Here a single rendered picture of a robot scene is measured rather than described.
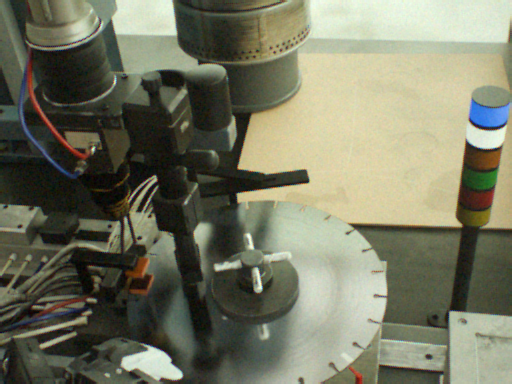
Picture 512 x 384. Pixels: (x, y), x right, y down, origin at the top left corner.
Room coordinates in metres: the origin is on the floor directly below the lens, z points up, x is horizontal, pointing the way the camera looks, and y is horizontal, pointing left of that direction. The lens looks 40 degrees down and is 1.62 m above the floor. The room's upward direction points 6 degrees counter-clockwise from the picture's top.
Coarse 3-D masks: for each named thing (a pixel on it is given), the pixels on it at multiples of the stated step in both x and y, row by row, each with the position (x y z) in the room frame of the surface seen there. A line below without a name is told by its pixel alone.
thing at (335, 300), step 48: (240, 240) 0.69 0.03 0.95; (288, 240) 0.68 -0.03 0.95; (336, 240) 0.67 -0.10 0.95; (144, 288) 0.62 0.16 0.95; (192, 288) 0.61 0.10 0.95; (336, 288) 0.59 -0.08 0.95; (384, 288) 0.58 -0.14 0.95; (144, 336) 0.54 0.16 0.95; (192, 336) 0.53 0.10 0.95; (240, 336) 0.53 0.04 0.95; (288, 336) 0.52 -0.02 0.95; (336, 336) 0.51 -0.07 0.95
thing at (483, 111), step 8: (480, 88) 0.69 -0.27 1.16; (488, 88) 0.69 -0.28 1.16; (496, 88) 0.69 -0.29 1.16; (472, 96) 0.67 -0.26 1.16; (480, 96) 0.67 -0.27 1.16; (488, 96) 0.67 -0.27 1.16; (496, 96) 0.67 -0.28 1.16; (504, 96) 0.67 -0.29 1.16; (472, 104) 0.67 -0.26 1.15; (480, 104) 0.66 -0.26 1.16; (488, 104) 0.65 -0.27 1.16; (496, 104) 0.65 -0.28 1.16; (504, 104) 0.65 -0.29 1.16; (472, 112) 0.67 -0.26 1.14; (480, 112) 0.66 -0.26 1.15; (488, 112) 0.65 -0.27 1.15; (496, 112) 0.65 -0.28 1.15; (504, 112) 0.65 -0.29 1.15; (472, 120) 0.67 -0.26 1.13; (480, 120) 0.66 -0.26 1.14; (488, 120) 0.65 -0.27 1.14; (496, 120) 0.65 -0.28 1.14; (504, 120) 0.65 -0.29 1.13
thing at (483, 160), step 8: (464, 152) 0.68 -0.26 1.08; (472, 152) 0.66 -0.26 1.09; (480, 152) 0.65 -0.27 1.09; (488, 152) 0.65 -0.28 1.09; (496, 152) 0.65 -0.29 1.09; (464, 160) 0.67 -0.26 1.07; (472, 160) 0.66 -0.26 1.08; (480, 160) 0.65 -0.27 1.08; (488, 160) 0.65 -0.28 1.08; (496, 160) 0.65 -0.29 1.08; (472, 168) 0.66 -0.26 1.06; (480, 168) 0.65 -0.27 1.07; (488, 168) 0.65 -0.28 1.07
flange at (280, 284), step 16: (240, 256) 0.65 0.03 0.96; (224, 272) 0.62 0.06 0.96; (240, 272) 0.61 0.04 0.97; (272, 272) 0.61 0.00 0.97; (288, 272) 0.61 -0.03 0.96; (224, 288) 0.60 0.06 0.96; (240, 288) 0.59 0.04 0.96; (272, 288) 0.59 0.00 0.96; (288, 288) 0.59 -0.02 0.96; (224, 304) 0.57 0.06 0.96; (240, 304) 0.57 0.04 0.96; (256, 304) 0.57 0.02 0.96; (272, 304) 0.56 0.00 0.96; (288, 304) 0.56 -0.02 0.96
